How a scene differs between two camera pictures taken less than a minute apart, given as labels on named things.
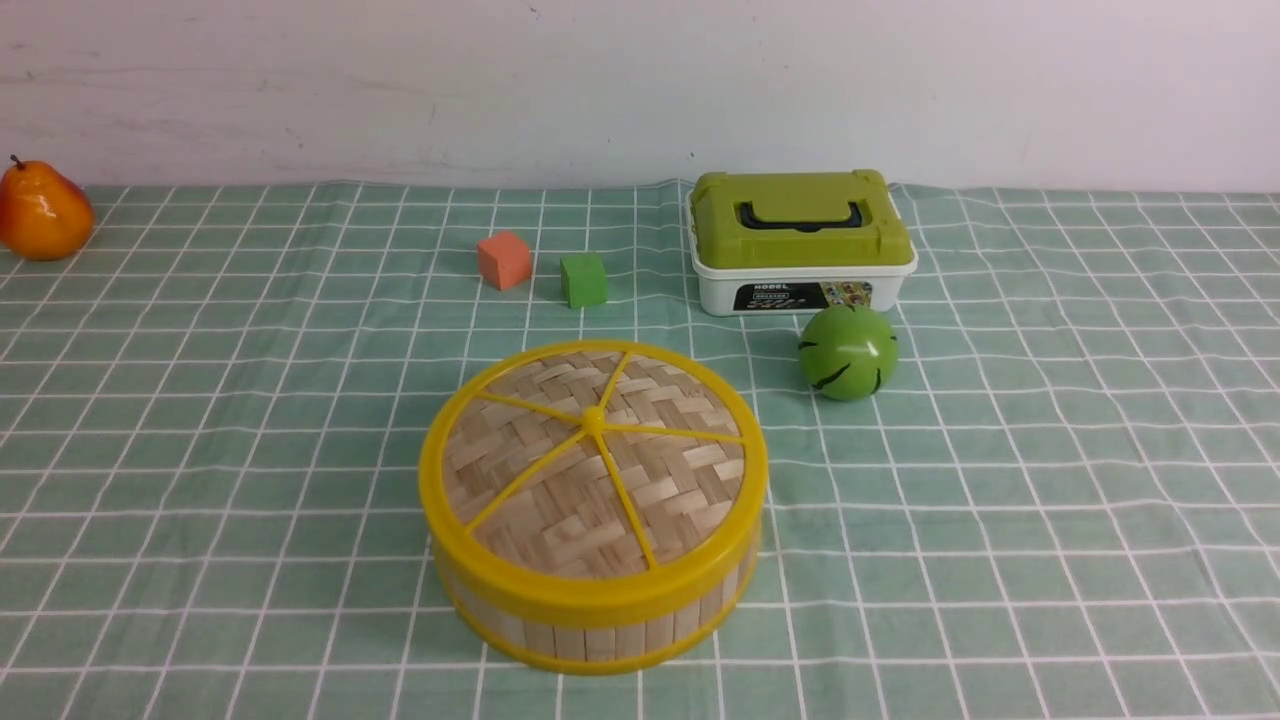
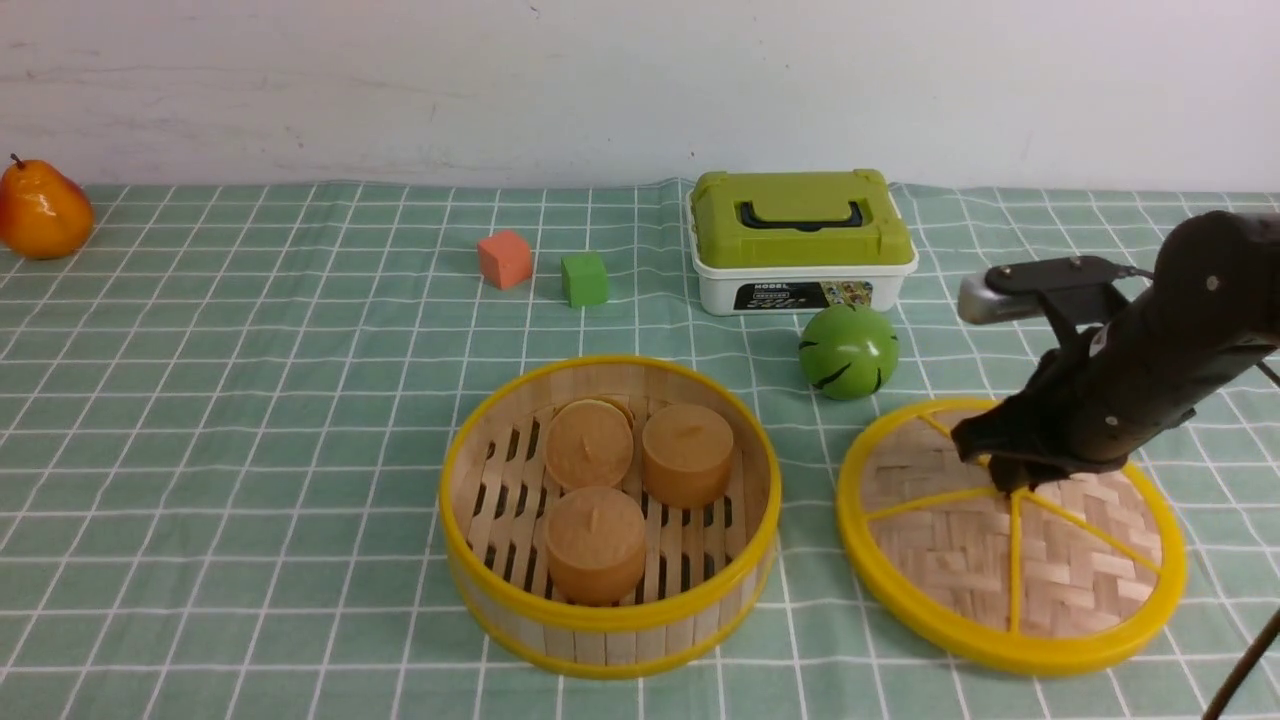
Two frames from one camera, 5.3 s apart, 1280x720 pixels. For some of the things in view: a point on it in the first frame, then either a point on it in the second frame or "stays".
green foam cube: [583, 280] stays
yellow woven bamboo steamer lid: [594, 475] to [1069, 574]
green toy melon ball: [847, 352] stays
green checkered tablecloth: [1064, 504] stays
